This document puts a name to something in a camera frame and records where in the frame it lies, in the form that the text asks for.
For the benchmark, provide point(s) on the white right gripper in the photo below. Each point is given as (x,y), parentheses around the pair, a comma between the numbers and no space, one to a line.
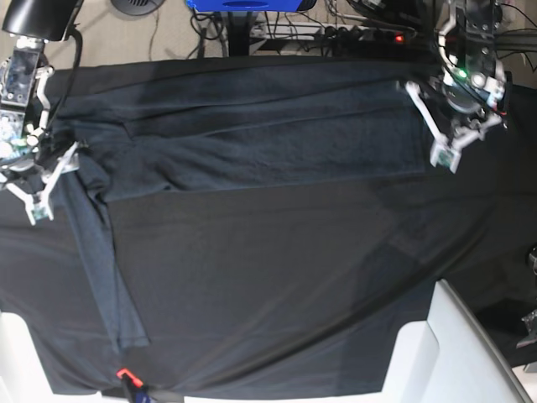
(33,184)

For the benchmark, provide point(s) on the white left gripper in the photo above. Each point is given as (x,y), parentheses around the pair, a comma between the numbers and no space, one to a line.
(446,151)

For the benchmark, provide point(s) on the dark blue-grey T-shirt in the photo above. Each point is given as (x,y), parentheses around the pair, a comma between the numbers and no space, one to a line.
(205,134)

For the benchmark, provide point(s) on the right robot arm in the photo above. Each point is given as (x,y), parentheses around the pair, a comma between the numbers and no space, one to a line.
(33,158)

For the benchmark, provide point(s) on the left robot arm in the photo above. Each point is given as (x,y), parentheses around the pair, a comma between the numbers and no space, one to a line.
(468,96)

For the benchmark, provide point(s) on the red and black clamp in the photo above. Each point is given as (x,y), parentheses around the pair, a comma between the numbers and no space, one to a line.
(503,104)

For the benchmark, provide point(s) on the white foam block left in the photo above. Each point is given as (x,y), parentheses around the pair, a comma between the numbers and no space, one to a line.
(22,375)

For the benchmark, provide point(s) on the white foam block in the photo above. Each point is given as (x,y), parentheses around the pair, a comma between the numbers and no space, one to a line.
(22,375)
(449,357)

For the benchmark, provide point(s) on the white power strip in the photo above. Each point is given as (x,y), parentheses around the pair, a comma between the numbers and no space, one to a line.
(288,30)

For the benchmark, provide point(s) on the black table cloth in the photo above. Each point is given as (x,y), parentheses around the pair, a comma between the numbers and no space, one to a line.
(280,294)

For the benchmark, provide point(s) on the white foam block right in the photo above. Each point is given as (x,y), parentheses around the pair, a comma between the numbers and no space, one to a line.
(449,357)

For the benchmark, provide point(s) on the blue clamp at front edge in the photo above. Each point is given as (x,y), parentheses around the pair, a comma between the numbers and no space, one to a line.
(134,388)

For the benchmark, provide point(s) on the round black floor grommet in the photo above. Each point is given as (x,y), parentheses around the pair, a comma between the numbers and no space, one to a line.
(137,8)

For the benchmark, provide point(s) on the black table stand column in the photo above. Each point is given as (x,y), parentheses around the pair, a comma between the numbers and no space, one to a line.
(239,26)

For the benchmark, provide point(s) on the blue box on stand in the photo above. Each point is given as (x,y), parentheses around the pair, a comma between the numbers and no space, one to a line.
(251,5)

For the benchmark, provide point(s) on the black metal bracket right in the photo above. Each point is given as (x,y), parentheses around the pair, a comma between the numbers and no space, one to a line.
(529,322)

